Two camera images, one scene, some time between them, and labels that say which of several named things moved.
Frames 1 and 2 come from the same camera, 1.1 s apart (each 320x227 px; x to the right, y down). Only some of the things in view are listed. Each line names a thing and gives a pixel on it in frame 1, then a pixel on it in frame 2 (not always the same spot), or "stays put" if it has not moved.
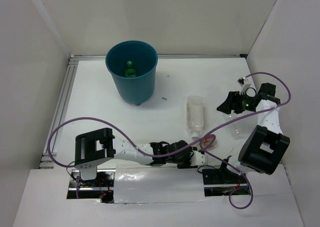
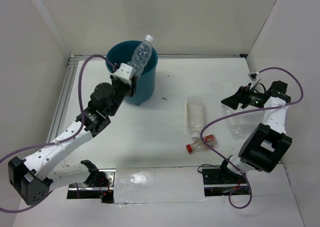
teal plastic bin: [140, 89] stays put
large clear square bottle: [195, 115] stays put
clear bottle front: [213, 161] → [141, 55]
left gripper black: [187, 164] → [134, 80]
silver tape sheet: [140, 185] stays put
